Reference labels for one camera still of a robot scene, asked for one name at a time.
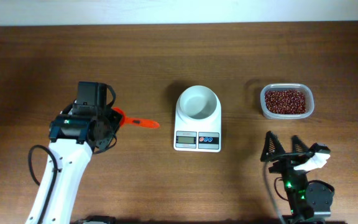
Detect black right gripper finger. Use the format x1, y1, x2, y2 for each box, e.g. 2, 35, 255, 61
291, 135, 309, 154
260, 131, 285, 162

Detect orange measuring scoop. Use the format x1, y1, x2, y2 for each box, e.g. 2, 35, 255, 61
113, 107, 160, 129

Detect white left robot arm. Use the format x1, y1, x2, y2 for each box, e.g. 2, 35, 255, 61
26, 82, 123, 223

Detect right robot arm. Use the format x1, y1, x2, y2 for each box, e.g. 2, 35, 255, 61
260, 131, 335, 223

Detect white digital kitchen scale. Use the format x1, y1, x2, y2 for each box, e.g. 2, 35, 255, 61
173, 95, 223, 152

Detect red adzuki beans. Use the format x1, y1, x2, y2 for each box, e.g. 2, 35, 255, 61
265, 90, 306, 114

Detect clear plastic bean container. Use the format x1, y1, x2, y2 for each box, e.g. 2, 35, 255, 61
260, 83, 314, 119

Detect white bowl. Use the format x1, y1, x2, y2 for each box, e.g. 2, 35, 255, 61
177, 85, 218, 120

